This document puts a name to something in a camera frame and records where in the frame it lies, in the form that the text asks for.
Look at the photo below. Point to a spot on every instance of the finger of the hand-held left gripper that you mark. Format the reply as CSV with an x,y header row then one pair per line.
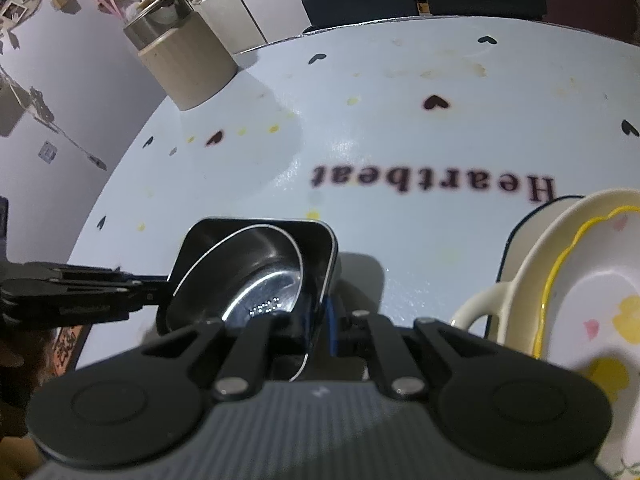
x,y
110,276
105,301

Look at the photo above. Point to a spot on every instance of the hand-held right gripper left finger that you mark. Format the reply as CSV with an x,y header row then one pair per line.
x,y
255,347

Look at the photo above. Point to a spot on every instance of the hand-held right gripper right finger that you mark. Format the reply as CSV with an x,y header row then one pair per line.
x,y
331,327

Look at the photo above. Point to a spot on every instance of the small round steel bowl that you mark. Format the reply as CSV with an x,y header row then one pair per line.
x,y
260,280

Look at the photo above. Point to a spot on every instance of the rectangular steel container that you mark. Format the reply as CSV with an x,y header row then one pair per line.
x,y
320,245

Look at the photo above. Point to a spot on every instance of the white dark-rimmed square plate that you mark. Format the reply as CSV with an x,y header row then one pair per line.
x,y
515,245

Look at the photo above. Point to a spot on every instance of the floral yellow-rimmed ceramic bowl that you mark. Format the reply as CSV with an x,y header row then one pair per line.
x,y
590,290

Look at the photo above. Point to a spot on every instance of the red patterned mat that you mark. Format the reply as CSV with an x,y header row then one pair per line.
x,y
67,351

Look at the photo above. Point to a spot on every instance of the beige canister with steel lid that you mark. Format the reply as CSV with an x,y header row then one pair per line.
x,y
190,60

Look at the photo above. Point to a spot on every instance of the white kitchen cabinet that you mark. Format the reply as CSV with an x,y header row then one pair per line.
x,y
240,5

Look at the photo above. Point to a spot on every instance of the grey wall socket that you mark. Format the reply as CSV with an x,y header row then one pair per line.
x,y
47,152

